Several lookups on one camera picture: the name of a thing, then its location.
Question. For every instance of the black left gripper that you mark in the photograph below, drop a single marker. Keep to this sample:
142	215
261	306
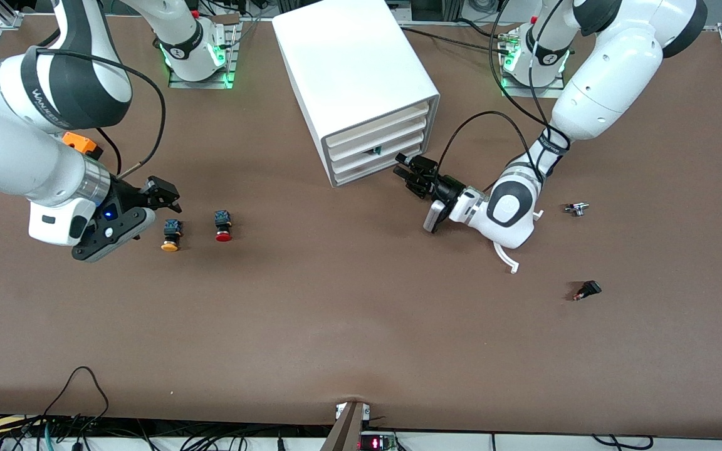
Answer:
448	186

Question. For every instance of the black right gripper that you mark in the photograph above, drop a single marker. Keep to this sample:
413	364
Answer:
127	193

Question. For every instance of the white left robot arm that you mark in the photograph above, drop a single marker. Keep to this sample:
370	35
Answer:
612	81

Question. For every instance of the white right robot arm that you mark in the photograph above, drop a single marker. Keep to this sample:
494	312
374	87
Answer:
10	156

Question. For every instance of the yellow mushroom push button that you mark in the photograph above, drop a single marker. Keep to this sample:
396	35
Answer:
171	238

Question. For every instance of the red mushroom push button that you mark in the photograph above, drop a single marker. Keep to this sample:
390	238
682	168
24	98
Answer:
223	228

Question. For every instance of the white drawer cabinet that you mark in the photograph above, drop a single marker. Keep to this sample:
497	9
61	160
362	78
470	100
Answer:
348	62

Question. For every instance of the chrome valve fitting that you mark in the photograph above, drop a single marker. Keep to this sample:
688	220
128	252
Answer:
576	208

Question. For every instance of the brown support strut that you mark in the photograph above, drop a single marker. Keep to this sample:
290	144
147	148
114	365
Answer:
342	432

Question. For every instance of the device with red display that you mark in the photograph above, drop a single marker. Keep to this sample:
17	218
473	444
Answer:
376	443

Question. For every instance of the black right camera mount plate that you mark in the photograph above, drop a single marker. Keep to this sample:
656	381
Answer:
116	238

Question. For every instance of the orange button enclosure box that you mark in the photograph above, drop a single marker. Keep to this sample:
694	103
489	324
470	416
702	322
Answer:
82	144

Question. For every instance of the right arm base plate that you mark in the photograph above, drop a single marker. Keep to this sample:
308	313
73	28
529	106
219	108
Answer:
198	84

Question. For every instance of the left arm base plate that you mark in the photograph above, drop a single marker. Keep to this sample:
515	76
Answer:
533	93

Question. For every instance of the black square switch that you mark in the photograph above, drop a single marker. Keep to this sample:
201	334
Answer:
588	290

